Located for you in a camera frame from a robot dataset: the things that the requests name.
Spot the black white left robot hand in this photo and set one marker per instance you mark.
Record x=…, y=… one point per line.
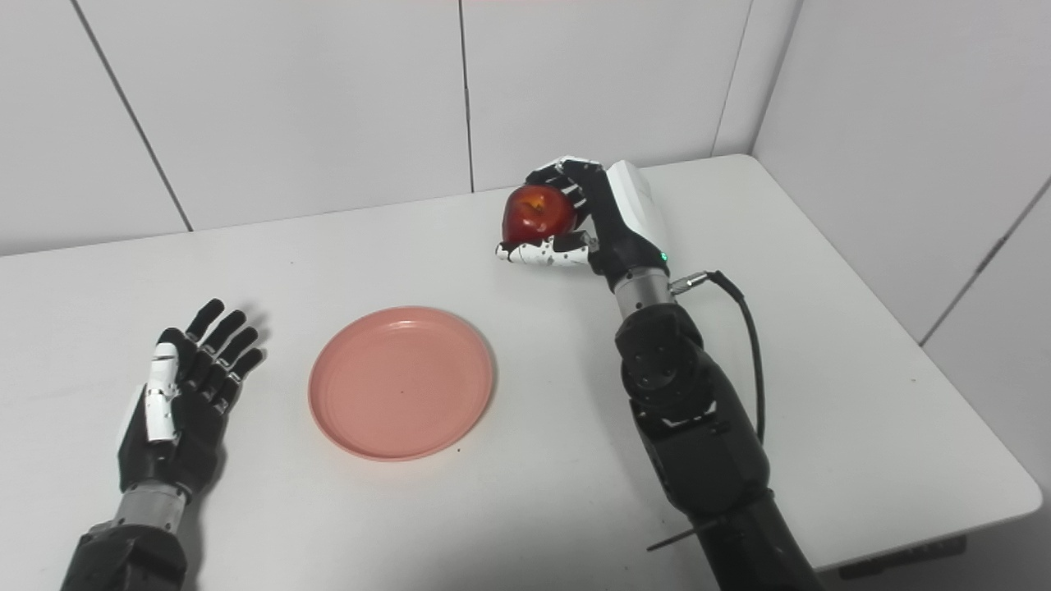
x=193, y=435

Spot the pink round plate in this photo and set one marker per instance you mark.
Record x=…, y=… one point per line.
x=402, y=386

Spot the red apple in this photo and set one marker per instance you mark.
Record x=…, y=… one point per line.
x=538, y=215

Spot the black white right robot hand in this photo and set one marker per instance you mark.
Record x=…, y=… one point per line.
x=624, y=238

